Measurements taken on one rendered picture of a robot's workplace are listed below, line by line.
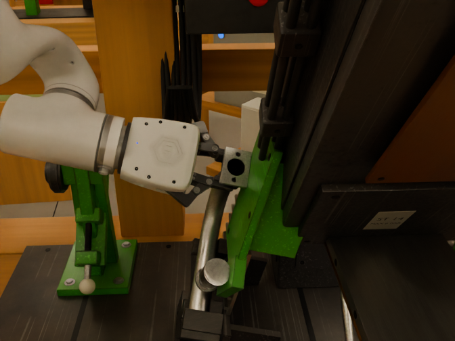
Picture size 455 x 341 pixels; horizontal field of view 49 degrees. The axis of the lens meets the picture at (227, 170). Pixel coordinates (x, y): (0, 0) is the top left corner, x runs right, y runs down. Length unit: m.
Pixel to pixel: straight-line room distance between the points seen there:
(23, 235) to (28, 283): 0.20
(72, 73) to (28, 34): 0.13
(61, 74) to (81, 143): 0.11
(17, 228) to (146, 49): 0.54
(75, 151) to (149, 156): 0.10
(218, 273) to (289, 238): 0.11
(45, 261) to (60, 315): 0.17
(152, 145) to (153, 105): 0.29
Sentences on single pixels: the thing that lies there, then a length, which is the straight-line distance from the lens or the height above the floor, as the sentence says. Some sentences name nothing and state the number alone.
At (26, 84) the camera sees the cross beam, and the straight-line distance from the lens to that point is 1.11.
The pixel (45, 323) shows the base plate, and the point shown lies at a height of 0.90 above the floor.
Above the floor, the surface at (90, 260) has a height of 0.99.
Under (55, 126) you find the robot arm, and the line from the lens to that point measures 0.69.
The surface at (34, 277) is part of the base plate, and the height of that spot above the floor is 0.90.
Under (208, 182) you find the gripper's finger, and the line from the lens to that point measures 0.71.
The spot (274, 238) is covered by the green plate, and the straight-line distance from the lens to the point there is 0.69.
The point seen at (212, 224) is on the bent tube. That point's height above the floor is 1.07.
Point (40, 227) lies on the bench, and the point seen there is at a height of 0.88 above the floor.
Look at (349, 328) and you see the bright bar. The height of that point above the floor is 1.03.
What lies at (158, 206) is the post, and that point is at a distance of 1.08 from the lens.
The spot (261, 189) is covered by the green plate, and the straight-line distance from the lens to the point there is 0.63.
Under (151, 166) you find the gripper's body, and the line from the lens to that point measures 0.69.
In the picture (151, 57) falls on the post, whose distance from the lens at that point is 0.95.
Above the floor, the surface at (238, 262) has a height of 1.11.
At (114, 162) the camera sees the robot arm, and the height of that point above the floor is 1.23.
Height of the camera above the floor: 1.54
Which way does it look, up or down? 28 degrees down
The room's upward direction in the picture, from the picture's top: straight up
